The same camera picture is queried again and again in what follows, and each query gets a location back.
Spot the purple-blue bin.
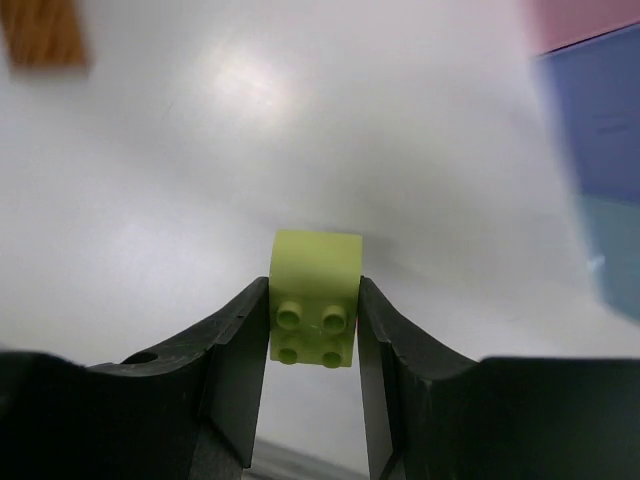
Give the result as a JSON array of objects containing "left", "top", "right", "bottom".
[{"left": 539, "top": 23, "right": 639, "bottom": 203}]

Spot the orange lego plate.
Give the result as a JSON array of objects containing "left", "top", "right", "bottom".
[{"left": 1, "top": 0, "right": 90, "bottom": 71}]

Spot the pale lime square brick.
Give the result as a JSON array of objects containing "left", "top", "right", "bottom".
[{"left": 268, "top": 230, "right": 363, "bottom": 369}]

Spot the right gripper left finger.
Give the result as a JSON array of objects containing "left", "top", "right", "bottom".
[{"left": 1, "top": 277, "right": 269, "bottom": 479}]

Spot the light blue bin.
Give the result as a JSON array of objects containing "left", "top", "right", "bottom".
[{"left": 578, "top": 195, "right": 639, "bottom": 323}]

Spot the small pink bin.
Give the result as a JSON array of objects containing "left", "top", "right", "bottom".
[{"left": 524, "top": 0, "right": 640, "bottom": 53}]

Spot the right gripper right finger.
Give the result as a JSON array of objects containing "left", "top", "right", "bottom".
[{"left": 357, "top": 278, "right": 639, "bottom": 479}]

